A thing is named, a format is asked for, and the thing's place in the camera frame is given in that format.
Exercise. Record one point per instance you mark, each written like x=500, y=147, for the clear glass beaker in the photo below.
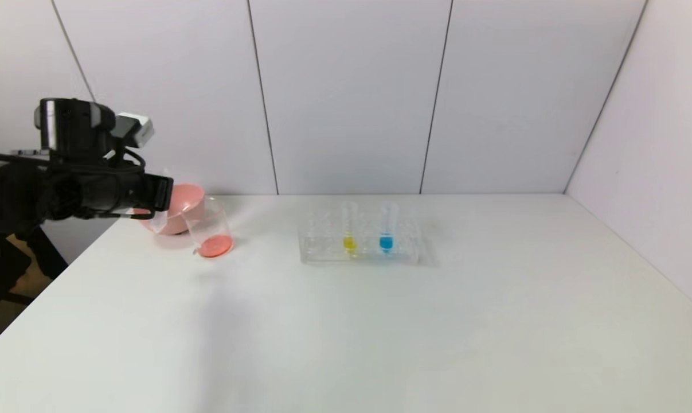
x=214, y=245

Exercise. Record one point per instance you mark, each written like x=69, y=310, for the pink bowl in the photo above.
x=182, y=212

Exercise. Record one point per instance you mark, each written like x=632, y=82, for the test tube with yellow pigment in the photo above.
x=350, y=244

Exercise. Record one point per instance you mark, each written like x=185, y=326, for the test tube with red pigment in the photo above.
x=159, y=222

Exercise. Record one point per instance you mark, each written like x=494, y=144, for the test tube with blue pigment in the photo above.
x=386, y=243

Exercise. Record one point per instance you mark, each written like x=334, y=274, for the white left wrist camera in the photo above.
x=133, y=129

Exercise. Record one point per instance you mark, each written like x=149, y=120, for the orange and black left arm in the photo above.
x=13, y=195

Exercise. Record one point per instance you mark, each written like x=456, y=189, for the clear acrylic test tube rack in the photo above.
x=323, y=241

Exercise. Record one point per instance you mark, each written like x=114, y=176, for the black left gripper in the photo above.
x=163, y=193

